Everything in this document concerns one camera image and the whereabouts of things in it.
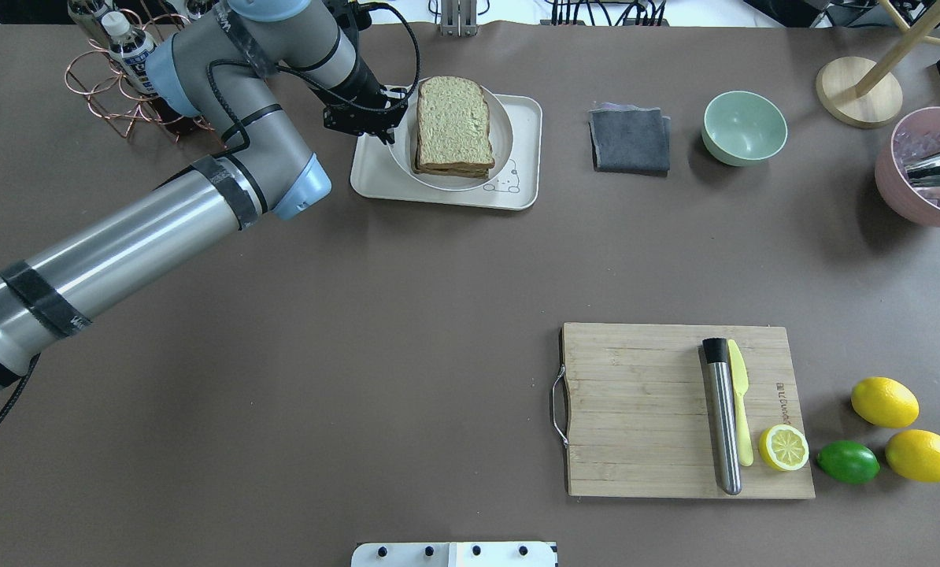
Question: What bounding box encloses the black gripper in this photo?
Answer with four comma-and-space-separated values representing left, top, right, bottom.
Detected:
323, 87, 409, 145

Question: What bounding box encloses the white round plate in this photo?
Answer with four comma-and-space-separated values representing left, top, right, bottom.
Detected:
388, 80, 514, 191

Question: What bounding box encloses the bread slice top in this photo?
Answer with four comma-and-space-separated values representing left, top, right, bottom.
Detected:
415, 76, 494, 169

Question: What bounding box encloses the bread slice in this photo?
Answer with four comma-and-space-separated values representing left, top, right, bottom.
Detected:
412, 159, 490, 179
415, 76, 494, 169

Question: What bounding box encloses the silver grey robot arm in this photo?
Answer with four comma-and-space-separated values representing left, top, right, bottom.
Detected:
0, 1, 415, 391

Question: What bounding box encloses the cream rabbit tray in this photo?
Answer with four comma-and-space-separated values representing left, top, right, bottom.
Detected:
349, 94, 542, 209

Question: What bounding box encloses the grey folded cloth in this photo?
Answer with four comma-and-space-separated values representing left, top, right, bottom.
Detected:
588, 103, 672, 176

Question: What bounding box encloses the upper bottle in rack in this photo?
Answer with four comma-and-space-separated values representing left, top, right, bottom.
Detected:
100, 11, 157, 96

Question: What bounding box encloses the lower left bottle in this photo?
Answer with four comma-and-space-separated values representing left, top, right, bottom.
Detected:
66, 1, 115, 50

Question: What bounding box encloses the mint green bowl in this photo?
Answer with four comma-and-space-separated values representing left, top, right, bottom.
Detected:
701, 91, 788, 166

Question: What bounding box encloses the bamboo cutting board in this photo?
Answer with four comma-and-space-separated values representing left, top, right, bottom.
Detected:
561, 322, 804, 499

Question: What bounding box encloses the steel cylinder muddler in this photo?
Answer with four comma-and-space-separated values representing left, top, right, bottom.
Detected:
701, 337, 742, 496

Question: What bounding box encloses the yellow plastic knife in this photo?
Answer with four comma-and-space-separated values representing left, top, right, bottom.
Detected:
727, 339, 754, 467

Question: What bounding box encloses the wooden stand with round base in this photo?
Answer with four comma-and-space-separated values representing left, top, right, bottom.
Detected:
815, 1, 940, 128

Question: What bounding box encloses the half cut lemon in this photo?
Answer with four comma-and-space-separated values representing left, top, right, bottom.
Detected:
758, 424, 809, 473

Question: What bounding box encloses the pink ice bucket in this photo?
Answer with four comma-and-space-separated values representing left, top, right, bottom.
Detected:
874, 106, 940, 228

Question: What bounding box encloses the upper whole yellow lemon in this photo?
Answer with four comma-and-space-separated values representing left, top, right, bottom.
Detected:
850, 376, 920, 428

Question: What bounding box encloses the whole yellow lemon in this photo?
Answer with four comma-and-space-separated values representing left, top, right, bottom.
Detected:
850, 376, 920, 428
885, 428, 940, 482

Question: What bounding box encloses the green lime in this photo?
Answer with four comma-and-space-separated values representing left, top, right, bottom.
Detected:
816, 440, 881, 484

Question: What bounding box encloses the lower whole yellow lemon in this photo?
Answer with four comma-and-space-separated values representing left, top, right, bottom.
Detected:
885, 428, 940, 482

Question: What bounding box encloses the copper wire bottle rack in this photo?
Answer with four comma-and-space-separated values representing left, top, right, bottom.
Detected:
65, 1, 214, 143

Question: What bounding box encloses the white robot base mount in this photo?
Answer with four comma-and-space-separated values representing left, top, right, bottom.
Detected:
350, 539, 560, 566

